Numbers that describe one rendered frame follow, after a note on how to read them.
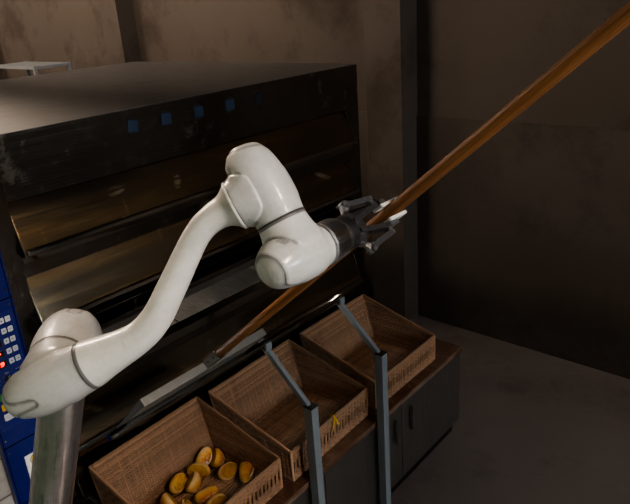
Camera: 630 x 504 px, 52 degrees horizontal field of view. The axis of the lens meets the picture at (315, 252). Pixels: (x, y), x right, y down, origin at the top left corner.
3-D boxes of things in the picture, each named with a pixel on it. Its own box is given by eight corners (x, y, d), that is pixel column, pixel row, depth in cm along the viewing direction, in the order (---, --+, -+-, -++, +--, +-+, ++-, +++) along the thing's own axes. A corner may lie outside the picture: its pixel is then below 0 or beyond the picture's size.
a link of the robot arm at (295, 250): (348, 260, 127) (317, 201, 127) (297, 288, 116) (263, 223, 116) (314, 277, 134) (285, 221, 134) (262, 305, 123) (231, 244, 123)
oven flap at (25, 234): (24, 258, 211) (0, 199, 208) (352, 145, 336) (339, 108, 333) (29, 256, 207) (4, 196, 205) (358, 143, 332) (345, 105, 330)
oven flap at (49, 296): (41, 328, 220) (18, 274, 217) (354, 193, 345) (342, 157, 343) (46, 327, 217) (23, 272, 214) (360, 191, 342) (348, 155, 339)
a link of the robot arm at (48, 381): (61, 354, 120) (76, 321, 133) (-23, 397, 121) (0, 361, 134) (101, 405, 125) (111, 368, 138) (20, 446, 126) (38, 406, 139)
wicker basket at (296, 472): (212, 442, 294) (204, 390, 283) (292, 383, 334) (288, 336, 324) (294, 484, 265) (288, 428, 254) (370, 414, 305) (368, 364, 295)
